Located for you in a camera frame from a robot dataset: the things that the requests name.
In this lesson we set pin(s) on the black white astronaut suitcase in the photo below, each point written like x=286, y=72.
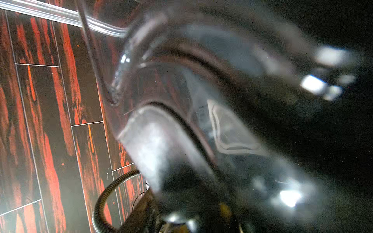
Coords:
x=240, y=116

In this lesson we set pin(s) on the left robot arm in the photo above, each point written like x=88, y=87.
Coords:
x=147, y=217

